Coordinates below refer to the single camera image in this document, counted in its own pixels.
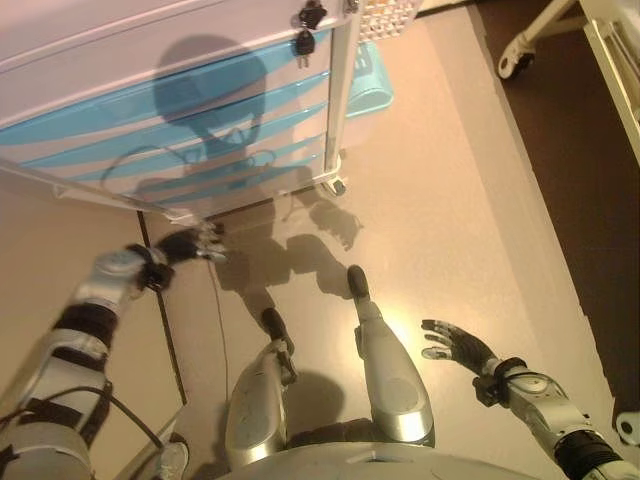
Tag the robot grey torso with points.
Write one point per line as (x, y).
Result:
(400, 465)

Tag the teal front cart drawer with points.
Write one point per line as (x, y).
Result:
(310, 145)
(310, 89)
(310, 120)
(310, 50)

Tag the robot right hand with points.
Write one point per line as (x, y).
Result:
(470, 347)

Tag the black cart lock key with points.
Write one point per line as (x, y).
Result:
(304, 45)
(311, 14)

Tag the light grey sneaker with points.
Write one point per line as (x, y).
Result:
(175, 457)

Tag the robot right leg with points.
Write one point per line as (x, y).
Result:
(395, 390)

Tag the white mesh side basket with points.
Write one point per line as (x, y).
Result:
(387, 17)

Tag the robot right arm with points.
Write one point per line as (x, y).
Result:
(540, 395)

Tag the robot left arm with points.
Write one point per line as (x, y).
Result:
(95, 285)

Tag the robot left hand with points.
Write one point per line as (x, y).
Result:
(180, 245)

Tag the white medical cart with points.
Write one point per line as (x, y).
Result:
(150, 30)

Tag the white cart caster wheel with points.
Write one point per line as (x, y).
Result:
(336, 186)

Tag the silver cart side latch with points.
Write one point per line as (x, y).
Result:
(351, 5)

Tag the white hospital bed frame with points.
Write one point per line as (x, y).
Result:
(545, 25)

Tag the white bed caster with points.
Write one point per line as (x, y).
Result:
(627, 427)
(515, 62)

